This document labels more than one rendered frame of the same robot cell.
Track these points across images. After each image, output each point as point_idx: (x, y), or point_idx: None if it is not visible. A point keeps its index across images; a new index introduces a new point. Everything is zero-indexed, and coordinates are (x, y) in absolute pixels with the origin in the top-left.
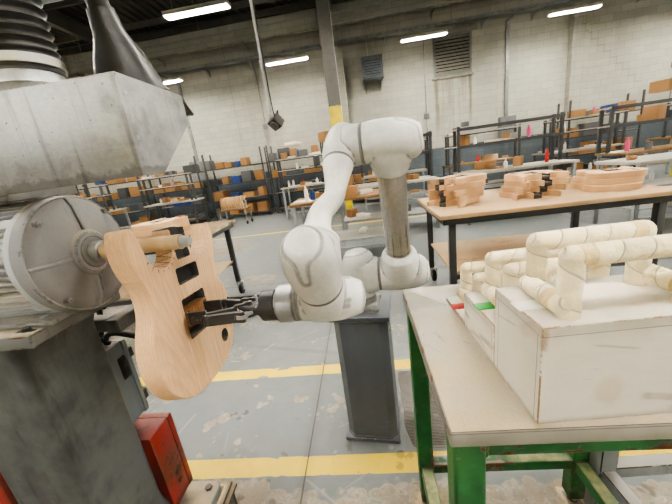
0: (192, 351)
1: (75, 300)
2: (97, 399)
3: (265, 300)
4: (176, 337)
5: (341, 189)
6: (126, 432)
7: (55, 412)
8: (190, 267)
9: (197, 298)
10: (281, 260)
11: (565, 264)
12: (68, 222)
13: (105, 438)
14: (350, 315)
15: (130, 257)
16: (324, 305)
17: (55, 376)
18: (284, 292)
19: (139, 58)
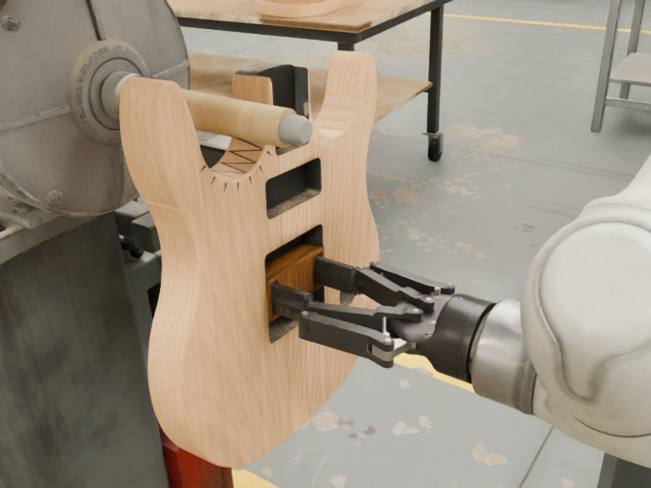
0: (264, 370)
1: (68, 197)
2: (100, 361)
3: (455, 331)
4: (235, 340)
5: None
6: (140, 427)
7: (29, 370)
8: (306, 168)
9: (305, 244)
10: (524, 304)
11: None
12: (73, 21)
13: (104, 430)
14: None
15: (165, 154)
16: (614, 436)
17: (36, 308)
18: (511, 332)
19: None
